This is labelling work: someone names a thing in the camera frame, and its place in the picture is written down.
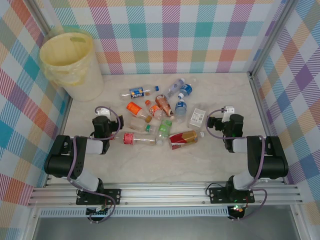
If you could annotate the white label square bottle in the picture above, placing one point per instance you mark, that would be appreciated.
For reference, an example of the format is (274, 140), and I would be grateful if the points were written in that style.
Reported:
(198, 117)

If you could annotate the red label cola bottle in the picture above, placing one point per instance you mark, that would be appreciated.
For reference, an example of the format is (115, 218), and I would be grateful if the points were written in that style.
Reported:
(128, 138)

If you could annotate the orange label plastic bottle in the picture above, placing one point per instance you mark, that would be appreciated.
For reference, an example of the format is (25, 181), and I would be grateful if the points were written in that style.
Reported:
(133, 108)

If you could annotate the red gold label bottle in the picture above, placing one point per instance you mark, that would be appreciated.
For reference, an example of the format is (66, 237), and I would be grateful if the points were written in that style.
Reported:
(183, 139)

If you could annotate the Pepsi plastic bottle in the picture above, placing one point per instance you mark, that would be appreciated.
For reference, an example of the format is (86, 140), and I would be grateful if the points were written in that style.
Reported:
(137, 92)

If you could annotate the orange cap peach bottle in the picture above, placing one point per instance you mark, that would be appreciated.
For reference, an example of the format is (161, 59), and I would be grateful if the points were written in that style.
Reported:
(155, 109)

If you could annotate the dark blue label water bottle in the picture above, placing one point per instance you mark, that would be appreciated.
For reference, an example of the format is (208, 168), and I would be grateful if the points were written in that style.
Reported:
(186, 88)

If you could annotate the green label plastic bottle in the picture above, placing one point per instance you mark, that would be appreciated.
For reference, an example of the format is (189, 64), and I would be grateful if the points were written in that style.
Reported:
(164, 127)

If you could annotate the brown label plastic bottle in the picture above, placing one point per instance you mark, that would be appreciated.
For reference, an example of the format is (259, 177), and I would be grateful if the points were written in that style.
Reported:
(162, 102)

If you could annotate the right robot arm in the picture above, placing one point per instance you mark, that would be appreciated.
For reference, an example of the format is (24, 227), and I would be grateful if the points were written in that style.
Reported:
(270, 162)

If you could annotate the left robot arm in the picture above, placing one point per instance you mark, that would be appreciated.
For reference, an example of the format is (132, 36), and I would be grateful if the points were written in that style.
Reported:
(62, 162)

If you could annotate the white plastic bin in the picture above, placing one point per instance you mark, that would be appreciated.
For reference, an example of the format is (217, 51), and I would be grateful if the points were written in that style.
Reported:
(87, 82)

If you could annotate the small circuit board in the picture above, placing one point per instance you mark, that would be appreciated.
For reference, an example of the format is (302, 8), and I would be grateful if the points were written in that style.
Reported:
(236, 210)
(97, 212)

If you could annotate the grey steel shelf panel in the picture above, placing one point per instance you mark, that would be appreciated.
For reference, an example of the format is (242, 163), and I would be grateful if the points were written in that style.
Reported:
(162, 228)

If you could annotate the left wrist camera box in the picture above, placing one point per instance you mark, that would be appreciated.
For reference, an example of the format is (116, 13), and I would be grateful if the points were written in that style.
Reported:
(103, 111)

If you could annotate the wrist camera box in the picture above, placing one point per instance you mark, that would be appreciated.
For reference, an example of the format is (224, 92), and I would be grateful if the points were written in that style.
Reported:
(103, 111)
(230, 109)

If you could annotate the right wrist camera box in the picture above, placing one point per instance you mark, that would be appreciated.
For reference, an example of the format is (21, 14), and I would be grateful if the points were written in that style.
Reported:
(230, 109)

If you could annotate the aluminium side rail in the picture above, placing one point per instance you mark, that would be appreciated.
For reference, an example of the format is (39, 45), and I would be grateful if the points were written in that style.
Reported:
(63, 120)
(260, 100)

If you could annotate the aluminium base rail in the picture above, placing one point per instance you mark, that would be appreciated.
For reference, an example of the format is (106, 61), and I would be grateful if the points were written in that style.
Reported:
(162, 192)

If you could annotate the aluminium frame post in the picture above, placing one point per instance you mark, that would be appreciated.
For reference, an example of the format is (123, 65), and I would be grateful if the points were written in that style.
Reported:
(272, 37)
(42, 15)

